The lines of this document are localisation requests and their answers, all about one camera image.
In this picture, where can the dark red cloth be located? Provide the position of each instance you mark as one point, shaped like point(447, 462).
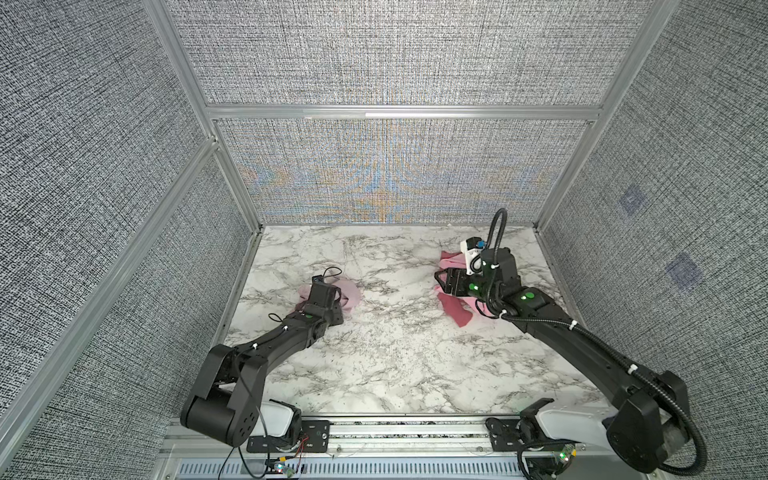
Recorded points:
point(462, 310)

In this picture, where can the bright pink cloth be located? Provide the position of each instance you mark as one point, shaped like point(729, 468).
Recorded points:
point(452, 260)

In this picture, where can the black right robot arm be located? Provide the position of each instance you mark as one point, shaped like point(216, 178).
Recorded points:
point(650, 427)

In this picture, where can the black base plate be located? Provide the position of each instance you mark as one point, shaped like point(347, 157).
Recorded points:
point(300, 435)
point(522, 434)

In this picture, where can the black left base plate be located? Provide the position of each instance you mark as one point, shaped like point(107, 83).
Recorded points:
point(300, 435)

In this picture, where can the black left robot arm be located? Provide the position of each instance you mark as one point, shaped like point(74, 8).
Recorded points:
point(226, 402)

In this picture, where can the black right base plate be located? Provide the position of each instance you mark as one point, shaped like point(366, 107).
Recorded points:
point(522, 434)

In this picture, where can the light pink cloth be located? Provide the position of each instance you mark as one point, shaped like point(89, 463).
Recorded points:
point(350, 294)

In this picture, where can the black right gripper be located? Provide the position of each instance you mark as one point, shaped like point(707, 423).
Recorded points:
point(460, 275)

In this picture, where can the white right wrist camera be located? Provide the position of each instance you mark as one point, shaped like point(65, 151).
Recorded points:
point(471, 248)

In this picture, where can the aluminium front rail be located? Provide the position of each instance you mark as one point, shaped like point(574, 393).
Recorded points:
point(346, 446)

